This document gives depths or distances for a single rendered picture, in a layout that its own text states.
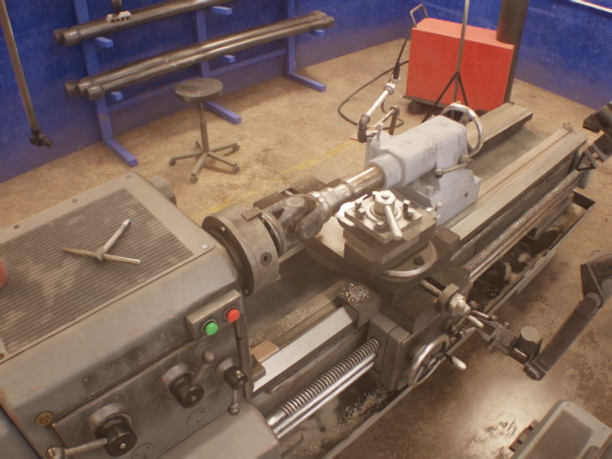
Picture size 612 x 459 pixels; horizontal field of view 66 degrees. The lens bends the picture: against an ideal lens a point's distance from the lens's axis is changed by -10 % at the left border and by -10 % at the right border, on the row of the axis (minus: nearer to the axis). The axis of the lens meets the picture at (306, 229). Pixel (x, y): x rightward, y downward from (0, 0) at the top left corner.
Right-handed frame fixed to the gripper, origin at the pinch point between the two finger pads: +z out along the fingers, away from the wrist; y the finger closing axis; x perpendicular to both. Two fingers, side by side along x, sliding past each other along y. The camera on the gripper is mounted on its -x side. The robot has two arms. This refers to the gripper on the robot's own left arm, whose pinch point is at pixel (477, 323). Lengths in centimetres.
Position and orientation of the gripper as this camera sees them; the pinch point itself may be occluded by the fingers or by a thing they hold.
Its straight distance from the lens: 173.6
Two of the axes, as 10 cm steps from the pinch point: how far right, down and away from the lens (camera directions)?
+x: 4.3, 3.9, 8.1
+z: -6.7, -4.7, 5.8
